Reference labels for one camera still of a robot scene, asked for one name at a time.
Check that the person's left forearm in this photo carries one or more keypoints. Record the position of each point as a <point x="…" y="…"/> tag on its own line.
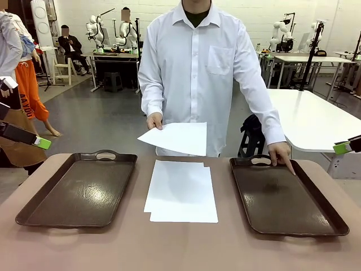
<point x="268" y="118"/>

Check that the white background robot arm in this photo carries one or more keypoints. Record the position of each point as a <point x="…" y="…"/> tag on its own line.
<point x="315" y="28"/>
<point x="124" y="31"/>
<point x="277" y="31"/>
<point x="96" y="28"/>

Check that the person's right forearm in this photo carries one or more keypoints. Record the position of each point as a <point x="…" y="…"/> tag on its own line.
<point x="152" y="98"/>

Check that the person's left hand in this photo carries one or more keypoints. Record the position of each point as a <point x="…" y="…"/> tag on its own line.
<point x="279" y="152"/>

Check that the person's right hand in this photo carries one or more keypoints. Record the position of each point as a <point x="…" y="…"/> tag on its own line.
<point x="155" y="120"/>

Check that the white rounded table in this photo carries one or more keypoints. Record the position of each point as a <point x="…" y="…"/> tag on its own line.
<point x="316" y="118"/>

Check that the mannequin in orange trousers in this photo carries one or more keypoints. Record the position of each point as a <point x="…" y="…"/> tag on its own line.
<point x="26" y="84"/>

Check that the small white box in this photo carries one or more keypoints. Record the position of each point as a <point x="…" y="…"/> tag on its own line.
<point x="10" y="83"/>

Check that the thin black floor stand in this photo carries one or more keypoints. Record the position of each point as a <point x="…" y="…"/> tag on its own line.
<point x="48" y="82"/>

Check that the white folding chair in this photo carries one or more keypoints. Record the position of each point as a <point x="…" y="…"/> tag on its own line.
<point x="63" y="69"/>

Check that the brown plastic serving tray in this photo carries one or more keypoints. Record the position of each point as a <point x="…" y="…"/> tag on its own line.
<point x="79" y="192"/>
<point x="282" y="203"/>

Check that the black step stool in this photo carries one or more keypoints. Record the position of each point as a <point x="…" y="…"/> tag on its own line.
<point x="251" y="144"/>

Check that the mannequin in brown skirt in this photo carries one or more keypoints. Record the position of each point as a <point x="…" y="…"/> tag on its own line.
<point x="8" y="42"/>

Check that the long white table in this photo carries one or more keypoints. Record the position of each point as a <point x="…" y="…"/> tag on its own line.
<point x="310" y="58"/>

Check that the seated person in black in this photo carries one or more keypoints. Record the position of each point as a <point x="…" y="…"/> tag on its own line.
<point x="70" y="45"/>

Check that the black plastic stool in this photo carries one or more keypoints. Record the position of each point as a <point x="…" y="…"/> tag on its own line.
<point x="113" y="82"/>

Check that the white upright panel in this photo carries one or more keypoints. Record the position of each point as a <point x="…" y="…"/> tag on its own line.
<point x="304" y="42"/>

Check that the white tower air conditioner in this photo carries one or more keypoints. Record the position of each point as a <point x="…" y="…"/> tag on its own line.
<point x="42" y="22"/>

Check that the brown background work table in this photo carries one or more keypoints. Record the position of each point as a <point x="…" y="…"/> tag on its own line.
<point x="112" y="55"/>

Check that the small yellow object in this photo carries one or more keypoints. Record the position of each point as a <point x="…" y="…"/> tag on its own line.
<point x="265" y="51"/>

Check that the small white bottle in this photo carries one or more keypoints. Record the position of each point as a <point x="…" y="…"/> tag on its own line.
<point x="258" y="47"/>

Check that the black tripod pole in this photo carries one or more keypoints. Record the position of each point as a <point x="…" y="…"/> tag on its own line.
<point x="137" y="56"/>

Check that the standing background person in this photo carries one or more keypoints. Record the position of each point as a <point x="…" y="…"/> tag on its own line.
<point x="126" y="14"/>

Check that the person in white shirt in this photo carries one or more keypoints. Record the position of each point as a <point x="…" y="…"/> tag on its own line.
<point x="191" y="70"/>

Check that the black camera tripod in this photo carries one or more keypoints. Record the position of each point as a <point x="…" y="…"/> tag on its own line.
<point x="309" y="64"/>

